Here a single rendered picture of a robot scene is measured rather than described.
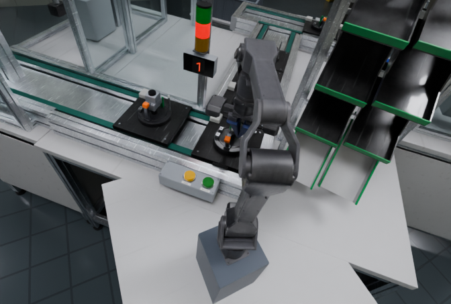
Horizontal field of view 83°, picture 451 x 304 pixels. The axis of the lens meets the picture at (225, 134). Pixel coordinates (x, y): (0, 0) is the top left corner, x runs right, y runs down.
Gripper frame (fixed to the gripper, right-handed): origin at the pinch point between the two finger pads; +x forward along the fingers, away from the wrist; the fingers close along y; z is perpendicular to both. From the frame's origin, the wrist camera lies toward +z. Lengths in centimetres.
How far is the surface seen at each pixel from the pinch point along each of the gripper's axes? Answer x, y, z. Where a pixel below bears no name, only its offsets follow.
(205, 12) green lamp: -14.5, 22.5, 29.6
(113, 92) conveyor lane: 32, 65, 29
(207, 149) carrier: 28.4, 11.9, 11.8
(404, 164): 55, -87, 67
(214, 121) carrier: 28.2, 14.7, 26.9
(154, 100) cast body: 18.1, 37.2, 18.0
